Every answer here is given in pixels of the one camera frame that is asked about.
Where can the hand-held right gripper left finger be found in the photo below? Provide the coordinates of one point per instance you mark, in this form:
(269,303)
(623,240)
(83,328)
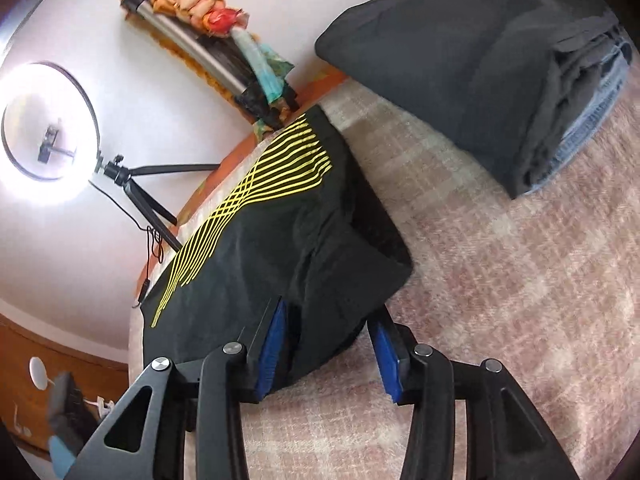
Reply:
(271,355)

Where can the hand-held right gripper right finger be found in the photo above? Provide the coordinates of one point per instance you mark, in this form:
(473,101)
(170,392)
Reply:
(386,357)

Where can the black shirt with yellow stripes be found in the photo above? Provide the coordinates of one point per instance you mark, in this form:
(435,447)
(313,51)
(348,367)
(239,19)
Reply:
(280,240)

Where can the pink plaid blanket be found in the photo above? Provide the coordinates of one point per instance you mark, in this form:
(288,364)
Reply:
(500,285)

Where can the black tripod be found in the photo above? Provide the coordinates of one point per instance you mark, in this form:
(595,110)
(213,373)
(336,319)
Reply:
(145,195)

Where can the black and blue object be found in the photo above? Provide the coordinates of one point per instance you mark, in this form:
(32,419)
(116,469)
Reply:
(67,410)

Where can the brown wooden furniture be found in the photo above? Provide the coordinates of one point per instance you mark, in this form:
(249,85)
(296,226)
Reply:
(30,340)

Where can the stack of folded dark clothes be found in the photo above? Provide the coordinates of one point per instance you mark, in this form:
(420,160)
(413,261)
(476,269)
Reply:
(450,60)

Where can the black phone holder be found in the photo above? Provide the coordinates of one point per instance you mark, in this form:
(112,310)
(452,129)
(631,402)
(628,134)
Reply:
(50,142)

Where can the silver metal tube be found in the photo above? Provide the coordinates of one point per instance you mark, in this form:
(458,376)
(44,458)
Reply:
(185,40)

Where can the folded blue jeans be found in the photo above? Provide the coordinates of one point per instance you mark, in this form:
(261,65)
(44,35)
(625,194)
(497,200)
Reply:
(602,95)

